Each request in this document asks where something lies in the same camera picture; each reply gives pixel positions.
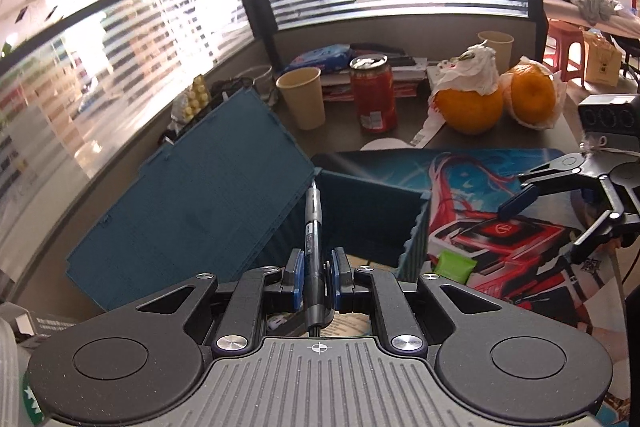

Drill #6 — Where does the black marker pen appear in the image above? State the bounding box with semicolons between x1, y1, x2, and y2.
303;181;331;338

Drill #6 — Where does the teal plastic storage box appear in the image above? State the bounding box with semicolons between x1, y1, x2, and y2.
66;89;428;310

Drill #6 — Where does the AGON printed desk mat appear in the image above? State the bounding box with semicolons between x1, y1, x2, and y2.
312;148;631;426

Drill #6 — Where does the kraft paper bag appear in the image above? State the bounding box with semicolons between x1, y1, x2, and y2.
582;31;622;87

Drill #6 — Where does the orange with white net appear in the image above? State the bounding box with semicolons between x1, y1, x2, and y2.
430;42;503;135

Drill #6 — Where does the red plastic stool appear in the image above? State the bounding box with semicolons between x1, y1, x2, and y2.
544;20;586;82

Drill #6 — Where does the beige paper cup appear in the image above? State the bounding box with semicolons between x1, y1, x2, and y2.
276;67;326;131
477;30;514;74

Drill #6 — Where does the golden wrapped chocolates pack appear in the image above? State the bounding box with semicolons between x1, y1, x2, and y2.
169;75;210;133

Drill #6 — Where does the black pen holder cup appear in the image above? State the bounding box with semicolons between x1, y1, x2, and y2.
209;76;255;106

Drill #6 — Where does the red drink can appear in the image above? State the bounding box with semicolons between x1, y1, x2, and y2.
349;54;397;133

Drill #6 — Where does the stack of books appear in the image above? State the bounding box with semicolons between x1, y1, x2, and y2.
282;43;428;102

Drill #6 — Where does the translucent Starbucks plastic cup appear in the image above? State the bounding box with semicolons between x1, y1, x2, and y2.
0;320;43;427

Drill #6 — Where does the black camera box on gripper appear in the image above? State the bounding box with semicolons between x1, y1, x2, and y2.
577;93;639;152

